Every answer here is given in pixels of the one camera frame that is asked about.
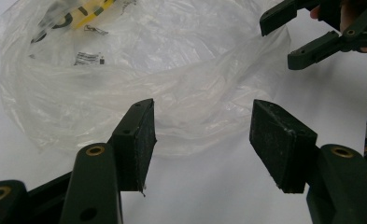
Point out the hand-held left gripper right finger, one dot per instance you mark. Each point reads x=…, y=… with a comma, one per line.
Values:
x=280, y=146

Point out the clear printed plastic bag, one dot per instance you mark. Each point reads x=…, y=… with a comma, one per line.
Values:
x=172, y=77

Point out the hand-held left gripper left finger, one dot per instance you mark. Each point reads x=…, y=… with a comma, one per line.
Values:
x=136, y=146

